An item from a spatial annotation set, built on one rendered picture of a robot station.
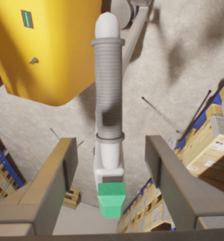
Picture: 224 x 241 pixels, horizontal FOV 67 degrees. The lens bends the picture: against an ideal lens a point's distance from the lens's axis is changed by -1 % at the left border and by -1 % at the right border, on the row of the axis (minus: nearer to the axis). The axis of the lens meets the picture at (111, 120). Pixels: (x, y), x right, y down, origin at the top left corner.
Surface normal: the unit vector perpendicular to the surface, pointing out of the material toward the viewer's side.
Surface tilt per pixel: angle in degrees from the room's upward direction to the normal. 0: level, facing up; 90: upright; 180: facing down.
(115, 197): 47
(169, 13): 0
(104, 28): 23
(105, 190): 90
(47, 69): 14
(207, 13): 0
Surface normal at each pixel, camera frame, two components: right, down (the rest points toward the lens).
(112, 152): 0.29, 0.29
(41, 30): 0.00, 0.75
